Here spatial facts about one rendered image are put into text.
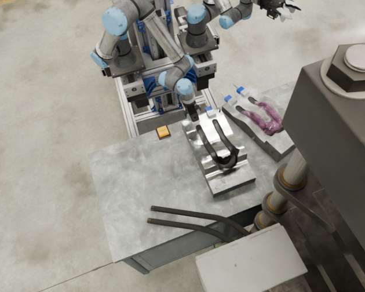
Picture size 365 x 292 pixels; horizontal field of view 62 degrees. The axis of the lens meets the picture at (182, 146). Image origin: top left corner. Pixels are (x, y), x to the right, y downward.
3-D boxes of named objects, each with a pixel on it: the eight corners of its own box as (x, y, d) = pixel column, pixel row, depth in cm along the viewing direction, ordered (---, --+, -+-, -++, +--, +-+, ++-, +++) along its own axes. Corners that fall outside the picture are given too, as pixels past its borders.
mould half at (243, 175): (182, 129, 196) (181, 117, 185) (219, 116, 199) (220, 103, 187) (213, 197, 172) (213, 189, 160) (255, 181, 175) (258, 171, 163)
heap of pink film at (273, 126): (238, 113, 192) (239, 106, 185) (258, 99, 196) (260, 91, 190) (267, 141, 181) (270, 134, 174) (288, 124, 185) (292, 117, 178)
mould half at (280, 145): (221, 110, 201) (222, 100, 192) (249, 90, 208) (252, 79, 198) (277, 162, 180) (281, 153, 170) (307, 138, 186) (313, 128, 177)
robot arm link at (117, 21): (117, 57, 188) (143, 10, 139) (102, 73, 183) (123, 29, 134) (102, 43, 186) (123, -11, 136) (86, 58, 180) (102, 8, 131)
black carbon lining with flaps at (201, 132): (194, 127, 188) (193, 119, 180) (218, 119, 190) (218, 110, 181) (216, 175, 171) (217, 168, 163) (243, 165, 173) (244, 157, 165)
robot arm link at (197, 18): (183, 28, 194) (182, 9, 182) (198, 17, 198) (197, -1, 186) (196, 37, 189) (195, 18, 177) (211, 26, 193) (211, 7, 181)
